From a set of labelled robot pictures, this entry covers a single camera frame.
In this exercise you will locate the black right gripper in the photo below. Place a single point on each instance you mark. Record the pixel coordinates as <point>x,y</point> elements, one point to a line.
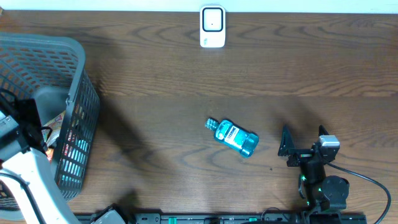
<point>301,155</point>

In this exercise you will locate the blue mouthwash bottle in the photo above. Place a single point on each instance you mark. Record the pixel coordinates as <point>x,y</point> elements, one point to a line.
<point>233,136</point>

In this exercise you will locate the yellow snack bag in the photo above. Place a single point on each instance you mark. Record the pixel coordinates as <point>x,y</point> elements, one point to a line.
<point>51,132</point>

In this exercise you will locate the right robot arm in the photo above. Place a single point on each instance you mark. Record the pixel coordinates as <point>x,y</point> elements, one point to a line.
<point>325,195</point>

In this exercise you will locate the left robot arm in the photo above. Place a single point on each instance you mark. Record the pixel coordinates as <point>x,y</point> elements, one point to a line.
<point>25,169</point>

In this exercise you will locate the white barcode scanner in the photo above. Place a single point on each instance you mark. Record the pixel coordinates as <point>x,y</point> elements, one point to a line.
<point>212,26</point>

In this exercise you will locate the grey plastic shopping basket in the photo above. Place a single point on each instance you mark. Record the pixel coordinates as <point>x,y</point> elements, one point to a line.
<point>51,71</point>

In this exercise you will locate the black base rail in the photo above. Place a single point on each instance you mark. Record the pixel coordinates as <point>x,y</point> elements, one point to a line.
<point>268,217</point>

